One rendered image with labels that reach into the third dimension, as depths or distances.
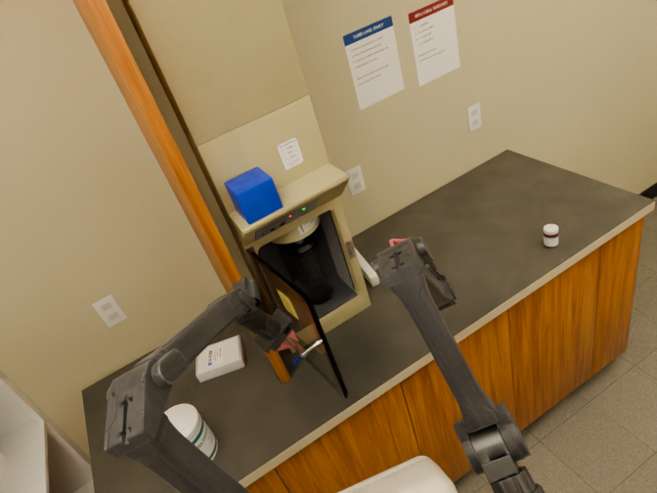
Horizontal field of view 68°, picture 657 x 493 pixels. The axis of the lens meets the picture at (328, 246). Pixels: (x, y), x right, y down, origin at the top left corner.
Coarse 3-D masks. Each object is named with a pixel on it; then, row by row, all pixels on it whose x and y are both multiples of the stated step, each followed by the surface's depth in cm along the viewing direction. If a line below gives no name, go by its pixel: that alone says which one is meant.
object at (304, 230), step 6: (318, 216) 153; (306, 222) 147; (312, 222) 148; (318, 222) 150; (294, 228) 145; (300, 228) 146; (306, 228) 147; (312, 228) 148; (288, 234) 146; (294, 234) 146; (300, 234) 146; (306, 234) 147; (276, 240) 148; (282, 240) 147; (288, 240) 146; (294, 240) 146
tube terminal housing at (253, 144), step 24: (264, 120) 124; (288, 120) 127; (312, 120) 130; (192, 144) 124; (216, 144) 120; (240, 144) 123; (264, 144) 127; (312, 144) 133; (216, 168) 123; (240, 168) 126; (264, 168) 129; (312, 168) 136; (216, 192) 128; (312, 216) 143; (336, 216) 147; (240, 240) 135; (264, 240) 139; (360, 288) 165; (336, 312) 164
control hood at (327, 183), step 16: (304, 176) 135; (320, 176) 133; (336, 176) 130; (288, 192) 131; (304, 192) 128; (320, 192) 127; (336, 192) 136; (288, 208) 125; (240, 224) 124; (256, 224) 122
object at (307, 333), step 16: (256, 256) 132; (272, 272) 126; (272, 288) 136; (288, 288) 120; (304, 304) 116; (304, 320) 125; (304, 336) 135; (320, 336) 121; (320, 352) 130; (320, 368) 141; (336, 384) 135
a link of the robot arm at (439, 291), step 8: (416, 240) 95; (416, 248) 94; (424, 248) 94; (424, 256) 95; (376, 264) 97; (424, 264) 99; (376, 272) 96; (424, 272) 102; (432, 280) 110; (432, 288) 111; (440, 288) 118; (432, 296) 116; (440, 296) 119; (448, 296) 122; (440, 304) 124; (448, 304) 128
